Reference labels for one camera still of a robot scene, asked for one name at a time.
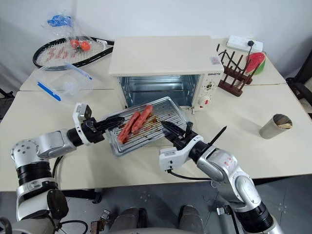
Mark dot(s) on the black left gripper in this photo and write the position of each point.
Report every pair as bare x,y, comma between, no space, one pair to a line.
93,132

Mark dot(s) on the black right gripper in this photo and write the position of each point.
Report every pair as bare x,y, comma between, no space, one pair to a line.
182,141

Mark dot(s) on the metal baking tray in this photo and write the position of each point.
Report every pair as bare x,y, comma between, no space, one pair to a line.
168,111

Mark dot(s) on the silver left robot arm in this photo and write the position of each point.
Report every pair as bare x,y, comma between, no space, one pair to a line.
48,143

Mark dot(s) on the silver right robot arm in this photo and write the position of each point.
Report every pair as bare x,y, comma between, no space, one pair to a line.
219,158

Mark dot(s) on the red grilled sausage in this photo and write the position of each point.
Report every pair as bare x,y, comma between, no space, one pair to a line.
128,129
142,118

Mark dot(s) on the cream toaster oven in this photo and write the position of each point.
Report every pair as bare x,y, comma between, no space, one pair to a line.
158,56

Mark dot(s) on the dark wooden rack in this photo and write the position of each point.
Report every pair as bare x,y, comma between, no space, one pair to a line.
230,84

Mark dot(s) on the clear blue zip bag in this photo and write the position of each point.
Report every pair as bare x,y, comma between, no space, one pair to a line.
61,85

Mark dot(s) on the black table leg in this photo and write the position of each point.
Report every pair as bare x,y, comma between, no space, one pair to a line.
97,195

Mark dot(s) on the metal cup with sticks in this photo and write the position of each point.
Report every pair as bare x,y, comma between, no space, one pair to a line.
273,128

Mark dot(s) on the orange tomato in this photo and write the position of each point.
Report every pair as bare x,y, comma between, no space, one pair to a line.
85,45
74,43

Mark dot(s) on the dark rounded grey shape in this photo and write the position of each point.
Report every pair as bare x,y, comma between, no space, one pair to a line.
191,219
128,220

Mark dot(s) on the black tennis racket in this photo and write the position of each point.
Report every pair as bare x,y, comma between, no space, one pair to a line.
58,54

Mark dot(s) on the watermelon slice toy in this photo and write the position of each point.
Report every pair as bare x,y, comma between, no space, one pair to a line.
256,61

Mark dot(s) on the white power strip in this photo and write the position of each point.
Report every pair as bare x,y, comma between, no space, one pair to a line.
237,42

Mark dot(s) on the brown metal clamp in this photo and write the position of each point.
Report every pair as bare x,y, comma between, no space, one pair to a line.
98,226

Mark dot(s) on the dark object at edge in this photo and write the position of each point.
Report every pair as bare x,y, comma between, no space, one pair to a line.
6,102

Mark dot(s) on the clear bag with blue item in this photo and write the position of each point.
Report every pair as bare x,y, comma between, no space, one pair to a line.
59,20

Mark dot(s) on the black chair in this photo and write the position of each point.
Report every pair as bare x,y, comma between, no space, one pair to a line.
301,83

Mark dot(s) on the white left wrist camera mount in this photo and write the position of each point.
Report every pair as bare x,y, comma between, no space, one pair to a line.
81,111

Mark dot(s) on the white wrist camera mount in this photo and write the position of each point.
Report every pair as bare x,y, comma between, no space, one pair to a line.
81,111
171,156

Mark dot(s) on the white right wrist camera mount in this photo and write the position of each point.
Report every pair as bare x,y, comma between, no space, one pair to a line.
171,156

